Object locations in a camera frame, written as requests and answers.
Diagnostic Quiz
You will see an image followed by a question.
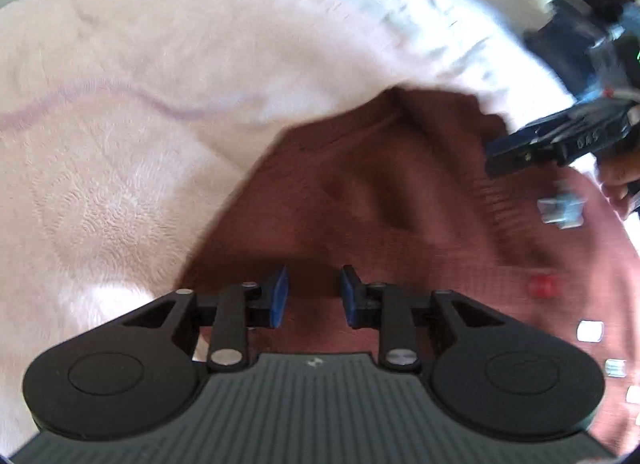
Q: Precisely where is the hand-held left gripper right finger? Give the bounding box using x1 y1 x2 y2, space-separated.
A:
340 265 506 374

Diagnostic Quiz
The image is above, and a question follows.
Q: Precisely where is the person's right hand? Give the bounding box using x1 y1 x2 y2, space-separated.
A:
597 144 640 219

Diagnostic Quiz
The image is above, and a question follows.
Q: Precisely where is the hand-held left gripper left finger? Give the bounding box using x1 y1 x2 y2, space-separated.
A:
122 265 291 373

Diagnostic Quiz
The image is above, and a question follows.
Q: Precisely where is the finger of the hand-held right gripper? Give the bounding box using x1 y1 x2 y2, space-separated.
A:
522 0 621 100
484 104 581 179

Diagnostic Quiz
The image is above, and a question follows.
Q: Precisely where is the rust knit sweater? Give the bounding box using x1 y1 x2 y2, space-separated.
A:
177 86 566 365

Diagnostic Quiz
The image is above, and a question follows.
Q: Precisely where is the pale patterned bedspread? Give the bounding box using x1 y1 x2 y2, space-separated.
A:
0 0 576 455

